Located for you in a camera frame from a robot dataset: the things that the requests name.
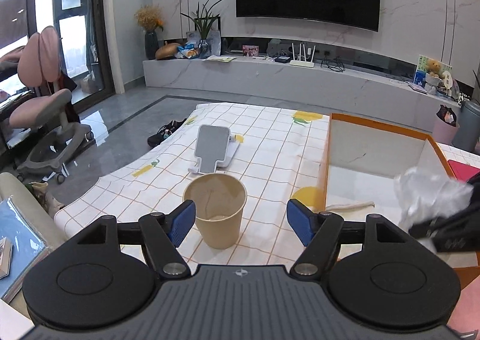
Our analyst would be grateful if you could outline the marble television console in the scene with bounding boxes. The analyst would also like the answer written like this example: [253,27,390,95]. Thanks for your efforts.
[142,55,462,131]

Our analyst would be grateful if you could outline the beige paper cup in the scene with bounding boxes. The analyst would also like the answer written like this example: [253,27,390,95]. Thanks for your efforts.
[182,174,248,250]

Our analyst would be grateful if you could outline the pink bucket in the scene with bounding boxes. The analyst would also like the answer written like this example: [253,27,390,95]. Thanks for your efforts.
[432,104,460,146]

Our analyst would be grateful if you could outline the beige boot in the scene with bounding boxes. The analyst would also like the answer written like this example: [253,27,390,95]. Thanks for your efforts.
[29,181,65,214]

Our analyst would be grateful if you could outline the brown rounded bag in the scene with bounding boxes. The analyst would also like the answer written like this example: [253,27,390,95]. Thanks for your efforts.
[155,41,182,60]

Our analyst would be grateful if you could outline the pink swivel chair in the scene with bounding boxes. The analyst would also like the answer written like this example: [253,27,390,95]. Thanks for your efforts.
[9,26,94,184]

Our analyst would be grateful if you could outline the small book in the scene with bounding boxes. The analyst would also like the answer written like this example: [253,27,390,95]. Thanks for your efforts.
[0,238,14,279]

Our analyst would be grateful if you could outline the orange cardboard box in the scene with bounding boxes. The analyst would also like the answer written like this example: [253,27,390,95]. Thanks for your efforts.
[318,113,480,288]

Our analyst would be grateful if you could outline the beige cushion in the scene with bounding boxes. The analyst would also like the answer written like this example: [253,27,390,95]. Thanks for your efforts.
[0,172,68,251]

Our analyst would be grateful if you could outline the red cardboard box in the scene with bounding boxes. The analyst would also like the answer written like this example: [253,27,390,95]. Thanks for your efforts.
[448,160,480,180]

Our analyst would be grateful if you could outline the dark vase with dried flowers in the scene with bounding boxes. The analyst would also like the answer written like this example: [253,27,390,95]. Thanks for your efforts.
[134,4,165,60]

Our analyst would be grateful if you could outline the black cables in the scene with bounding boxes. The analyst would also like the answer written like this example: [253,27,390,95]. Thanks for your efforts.
[320,56,346,73]

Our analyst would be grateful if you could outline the blue folder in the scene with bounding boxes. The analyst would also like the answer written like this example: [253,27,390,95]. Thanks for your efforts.
[0,197,47,301]

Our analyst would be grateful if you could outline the white router with antennas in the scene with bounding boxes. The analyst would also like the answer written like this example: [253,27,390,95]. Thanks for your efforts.
[289,42,316,68]

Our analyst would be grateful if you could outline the white paper sheet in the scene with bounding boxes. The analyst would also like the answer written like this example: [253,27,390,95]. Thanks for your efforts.
[0,299,34,340]

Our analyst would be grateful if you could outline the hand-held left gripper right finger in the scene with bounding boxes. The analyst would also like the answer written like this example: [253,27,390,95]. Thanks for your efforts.
[287,198,409,277]

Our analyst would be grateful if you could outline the white plastic bag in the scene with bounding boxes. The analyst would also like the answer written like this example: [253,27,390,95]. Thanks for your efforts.
[185,30,222,57]

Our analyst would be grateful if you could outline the plastic flower bouquet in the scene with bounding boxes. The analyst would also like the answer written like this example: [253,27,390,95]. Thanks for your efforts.
[394,165,474,254]

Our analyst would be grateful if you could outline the grey white phone stand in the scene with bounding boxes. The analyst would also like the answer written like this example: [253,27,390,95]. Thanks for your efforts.
[187,124,244,176]

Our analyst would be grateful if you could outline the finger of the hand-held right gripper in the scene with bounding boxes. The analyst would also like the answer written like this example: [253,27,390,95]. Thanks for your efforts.
[463,172,480,198]
[408,205,480,254]

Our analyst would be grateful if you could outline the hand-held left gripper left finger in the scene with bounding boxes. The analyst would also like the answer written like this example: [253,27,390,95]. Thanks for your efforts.
[77,200,197,278]

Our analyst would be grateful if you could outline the white checkered lemon tablecloth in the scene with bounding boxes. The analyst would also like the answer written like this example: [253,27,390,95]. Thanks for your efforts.
[54,102,480,269]

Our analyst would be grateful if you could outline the blue snack bag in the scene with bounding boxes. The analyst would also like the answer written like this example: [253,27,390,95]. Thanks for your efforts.
[177,44,199,59]

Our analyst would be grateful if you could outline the green plant in glass vase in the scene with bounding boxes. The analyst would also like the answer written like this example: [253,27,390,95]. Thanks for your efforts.
[181,0,226,59]

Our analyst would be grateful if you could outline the grey trash bin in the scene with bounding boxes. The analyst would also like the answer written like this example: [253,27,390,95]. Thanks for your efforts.
[452,98,480,155]

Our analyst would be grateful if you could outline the teddy bear on shelf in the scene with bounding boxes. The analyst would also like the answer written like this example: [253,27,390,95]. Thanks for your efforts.
[412,55,460,97]

